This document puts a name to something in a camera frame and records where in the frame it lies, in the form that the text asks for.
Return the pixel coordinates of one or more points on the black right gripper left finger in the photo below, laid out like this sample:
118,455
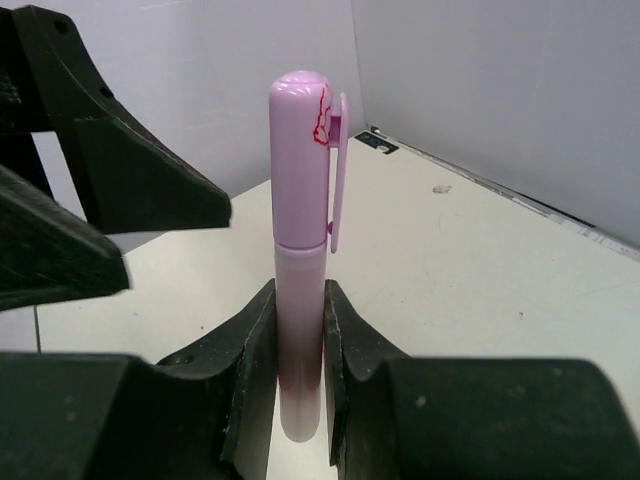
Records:
203,412

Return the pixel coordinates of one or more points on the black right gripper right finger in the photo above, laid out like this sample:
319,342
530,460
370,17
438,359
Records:
394,416

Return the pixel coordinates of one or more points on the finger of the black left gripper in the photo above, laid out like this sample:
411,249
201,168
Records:
126,179
48,255

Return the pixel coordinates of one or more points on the pink highlighter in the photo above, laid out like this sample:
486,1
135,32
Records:
300,279

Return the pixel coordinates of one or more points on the purple highlighter cap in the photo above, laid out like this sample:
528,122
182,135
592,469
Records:
308,151

